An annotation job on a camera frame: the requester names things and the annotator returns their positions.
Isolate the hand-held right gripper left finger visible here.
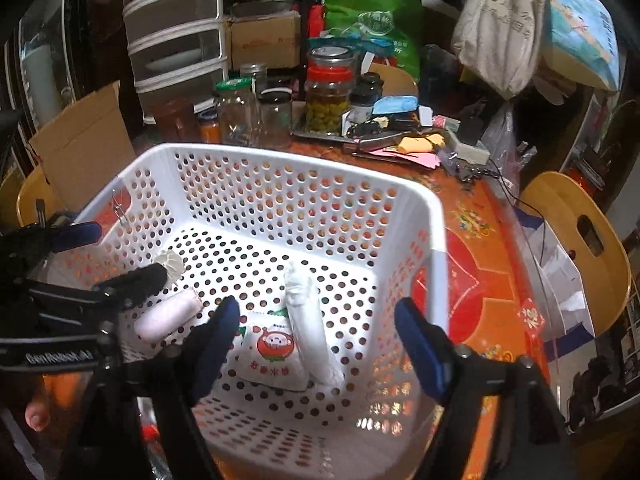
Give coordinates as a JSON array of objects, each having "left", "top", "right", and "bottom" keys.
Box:
[{"left": 55, "top": 296, "right": 242, "bottom": 480}]

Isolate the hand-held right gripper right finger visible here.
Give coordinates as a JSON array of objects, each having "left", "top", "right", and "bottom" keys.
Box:
[{"left": 394, "top": 297, "right": 576, "bottom": 480}]

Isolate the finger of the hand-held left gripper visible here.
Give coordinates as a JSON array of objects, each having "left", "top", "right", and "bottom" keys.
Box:
[
  {"left": 0, "top": 221, "right": 103, "bottom": 283},
  {"left": 20, "top": 264, "right": 169, "bottom": 322}
]

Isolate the pale lavender cloth roll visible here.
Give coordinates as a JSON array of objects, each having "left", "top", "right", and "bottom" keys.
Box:
[{"left": 132, "top": 287, "right": 203, "bottom": 345}]

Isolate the white soft packet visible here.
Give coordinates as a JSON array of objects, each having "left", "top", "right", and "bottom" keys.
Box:
[{"left": 235, "top": 310, "right": 311, "bottom": 393}]

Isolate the long white sock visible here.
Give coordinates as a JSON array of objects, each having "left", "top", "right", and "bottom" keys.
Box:
[{"left": 283, "top": 262, "right": 346, "bottom": 388}]

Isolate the white perforated plastic basket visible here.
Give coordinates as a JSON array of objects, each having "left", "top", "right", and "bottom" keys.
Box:
[{"left": 42, "top": 142, "right": 451, "bottom": 480}]

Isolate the person's left hand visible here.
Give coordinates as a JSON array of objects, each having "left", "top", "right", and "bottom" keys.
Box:
[{"left": 24, "top": 399, "right": 52, "bottom": 432}]

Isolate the wooden chair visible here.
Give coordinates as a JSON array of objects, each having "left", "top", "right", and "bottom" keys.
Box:
[
  {"left": 15, "top": 165, "right": 66, "bottom": 231},
  {"left": 517, "top": 171, "right": 632, "bottom": 336},
  {"left": 367, "top": 62, "right": 418, "bottom": 98}
]

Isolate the large open cardboard box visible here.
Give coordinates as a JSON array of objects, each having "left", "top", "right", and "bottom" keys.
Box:
[{"left": 27, "top": 80, "right": 138, "bottom": 211}]

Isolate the stack of white papers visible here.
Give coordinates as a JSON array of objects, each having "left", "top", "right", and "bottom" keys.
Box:
[{"left": 517, "top": 210, "right": 596, "bottom": 341}]

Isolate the orange jar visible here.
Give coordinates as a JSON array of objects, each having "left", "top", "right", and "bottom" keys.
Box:
[{"left": 196, "top": 110, "right": 222, "bottom": 145}]

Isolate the pink paper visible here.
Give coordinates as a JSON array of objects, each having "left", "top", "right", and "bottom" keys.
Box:
[{"left": 367, "top": 147, "right": 442, "bottom": 170}]

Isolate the green-lidded glass jar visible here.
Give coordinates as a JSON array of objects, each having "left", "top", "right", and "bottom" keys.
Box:
[{"left": 214, "top": 78, "right": 261, "bottom": 148}]

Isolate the white small box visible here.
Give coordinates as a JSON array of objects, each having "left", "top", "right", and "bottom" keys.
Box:
[{"left": 447, "top": 130, "right": 491, "bottom": 163}]

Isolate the yellow cloth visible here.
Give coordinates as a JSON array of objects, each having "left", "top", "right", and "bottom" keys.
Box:
[{"left": 395, "top": 132, "right": 447, "bottom": 155}]

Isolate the black-lidded glass jar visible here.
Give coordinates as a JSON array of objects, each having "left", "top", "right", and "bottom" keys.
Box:
[{"left": 257, "top": 87, "right": 295, "bottom": 150}]

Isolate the clear plastic bag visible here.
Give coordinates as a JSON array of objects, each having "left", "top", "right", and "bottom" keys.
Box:
[{"left": 480, "top": 102, "right": 521, "bottom": 171}]

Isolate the plastic drawer tower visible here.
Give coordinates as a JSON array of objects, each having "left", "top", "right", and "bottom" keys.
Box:
[{"left": 121, "top": 0, "right": 227, "bottom": 111}]

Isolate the small silver-lidded glass jar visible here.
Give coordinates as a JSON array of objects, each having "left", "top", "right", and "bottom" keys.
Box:
[{"left": 239, "top": 62, "right": 268, "bottom": 93}]

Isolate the blue face mask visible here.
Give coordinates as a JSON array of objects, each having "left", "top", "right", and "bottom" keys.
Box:
[{"left": 372, "top": 95, "right": 418, "bottom": 115}]

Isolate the dark bottle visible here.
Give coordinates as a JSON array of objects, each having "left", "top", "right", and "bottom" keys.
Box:
[{"left": 350, "top": 72, "right": 385, "bottom": 121}]

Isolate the red-lidded pickle jar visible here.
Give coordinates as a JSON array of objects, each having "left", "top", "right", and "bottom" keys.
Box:
[{"left": 302, "top": 46, "right": 358, "bottom": 136}]

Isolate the small cardboard box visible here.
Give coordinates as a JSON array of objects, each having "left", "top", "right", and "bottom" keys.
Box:
[{"left": 225, "top": 12, "right": 303, "bottom": 68}]

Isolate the green shopping bag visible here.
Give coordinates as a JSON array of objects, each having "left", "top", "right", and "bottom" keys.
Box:
[{"left": 320, "top": 0, "right": 423, "bottom": 83}]

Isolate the beige canvas tote bag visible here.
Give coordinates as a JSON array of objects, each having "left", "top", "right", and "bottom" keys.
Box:
[{"left": 451, "top": 0, "right": 547, "bottom": 100}]

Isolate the blue printed paper bag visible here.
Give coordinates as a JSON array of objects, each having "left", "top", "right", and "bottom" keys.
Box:
[{"left": 537, "top": 0, "right": 621, "bottom": 92}]

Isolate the black cable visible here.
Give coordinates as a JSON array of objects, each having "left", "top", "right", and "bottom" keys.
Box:
[{"left": 487, "top": 157, "right": 541, "bottom": 211}]

